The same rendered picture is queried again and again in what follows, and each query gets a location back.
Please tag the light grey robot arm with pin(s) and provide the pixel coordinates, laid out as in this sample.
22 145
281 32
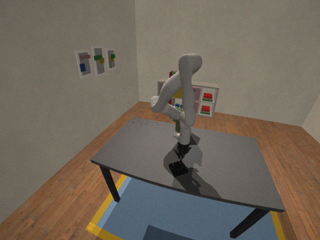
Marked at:
188 65

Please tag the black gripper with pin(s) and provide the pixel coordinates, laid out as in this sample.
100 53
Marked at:
181 150

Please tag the black knob box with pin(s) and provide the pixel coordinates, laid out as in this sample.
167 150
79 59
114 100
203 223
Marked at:
178 168

